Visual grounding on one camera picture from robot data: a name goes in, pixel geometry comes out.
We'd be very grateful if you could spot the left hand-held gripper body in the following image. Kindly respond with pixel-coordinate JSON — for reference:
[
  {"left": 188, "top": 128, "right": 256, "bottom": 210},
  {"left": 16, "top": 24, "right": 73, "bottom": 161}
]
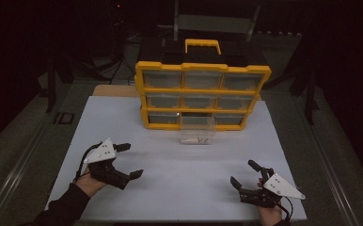
[{"left": 83, "top": 137, "right": 132, "bottom": 191}]

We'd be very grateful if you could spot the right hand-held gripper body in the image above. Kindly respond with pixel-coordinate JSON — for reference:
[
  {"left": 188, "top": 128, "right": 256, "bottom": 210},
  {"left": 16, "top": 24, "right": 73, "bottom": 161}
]
[{"left": 239, "top": 168, "right": 307, "bottom": 209}]

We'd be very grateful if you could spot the clear plastic drawer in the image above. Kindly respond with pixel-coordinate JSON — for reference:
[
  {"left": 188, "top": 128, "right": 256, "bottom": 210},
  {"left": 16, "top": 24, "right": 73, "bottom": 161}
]
[{"left": 179, "top": 112, "right": 217, "bottom": 146}]

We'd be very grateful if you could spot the person's left hand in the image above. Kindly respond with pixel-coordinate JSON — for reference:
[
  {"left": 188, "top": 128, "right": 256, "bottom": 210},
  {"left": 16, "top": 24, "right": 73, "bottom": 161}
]
[{"left": 75, "top": 166, "right": 108, "bottom": 199}]

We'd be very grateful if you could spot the person's right hand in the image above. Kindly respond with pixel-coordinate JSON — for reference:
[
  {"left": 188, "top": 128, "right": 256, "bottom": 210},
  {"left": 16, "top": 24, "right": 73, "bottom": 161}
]
[{"left": 257, "top": 177, "right": 283, "bottom": 226}]

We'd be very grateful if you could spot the set of closed organizer drawers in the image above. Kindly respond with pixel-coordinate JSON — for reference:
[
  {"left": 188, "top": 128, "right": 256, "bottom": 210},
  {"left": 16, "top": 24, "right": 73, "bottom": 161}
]
[{"left": 142, "top": 70, "right": 264, "bottom": 126}]

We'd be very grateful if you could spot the black stand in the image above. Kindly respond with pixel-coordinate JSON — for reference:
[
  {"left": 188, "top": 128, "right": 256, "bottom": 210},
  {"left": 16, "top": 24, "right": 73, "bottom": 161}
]
[
  {"left": 291, "top": 59, "right": 321, "bottom": 126},
  {"left": 45, "top": 53, "right": 77, "bottom": 114}
]

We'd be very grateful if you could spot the black tripod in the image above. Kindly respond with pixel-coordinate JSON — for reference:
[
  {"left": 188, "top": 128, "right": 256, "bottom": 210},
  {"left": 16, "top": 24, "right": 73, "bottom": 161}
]
[{"left": 75, "top": 0, "right": 131, "bottom": 83}]

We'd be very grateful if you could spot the yellow black storage organizer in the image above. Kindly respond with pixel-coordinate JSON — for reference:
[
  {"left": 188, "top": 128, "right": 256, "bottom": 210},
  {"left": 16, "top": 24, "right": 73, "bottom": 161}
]
[{"left": 134, "top": 37, "right": 272, "bottom": 132}]

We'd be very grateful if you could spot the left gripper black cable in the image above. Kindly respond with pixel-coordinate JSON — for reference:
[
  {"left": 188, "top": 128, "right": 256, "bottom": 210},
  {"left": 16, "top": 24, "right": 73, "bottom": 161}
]
[{"left": 72, "top": 142, "right": 104, "bottom": 185}]

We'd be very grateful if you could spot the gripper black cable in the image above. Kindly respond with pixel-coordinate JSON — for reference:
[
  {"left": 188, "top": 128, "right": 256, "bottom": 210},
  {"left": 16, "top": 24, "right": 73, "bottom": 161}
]
[
  {"left": 275, "top": 196, "right": 294, "bottom": 221},
  {"left": 72, "top": 142, "right": 104, "bottom": 185}
]

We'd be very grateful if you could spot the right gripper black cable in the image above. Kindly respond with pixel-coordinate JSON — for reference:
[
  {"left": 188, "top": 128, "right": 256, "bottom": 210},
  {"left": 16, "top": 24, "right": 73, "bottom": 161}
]
[{"left": 275, "top": 196, "right": 294, "bottom": 221}]

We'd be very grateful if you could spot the grey metal rail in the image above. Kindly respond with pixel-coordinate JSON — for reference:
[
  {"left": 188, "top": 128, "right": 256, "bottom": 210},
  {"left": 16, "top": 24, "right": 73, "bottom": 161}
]
[
  {"left": 295, "top": 93, "right": 359, "bottom": 226},
  {"left": 0, "top": 121, "right": 51, "bottom": 224}
]

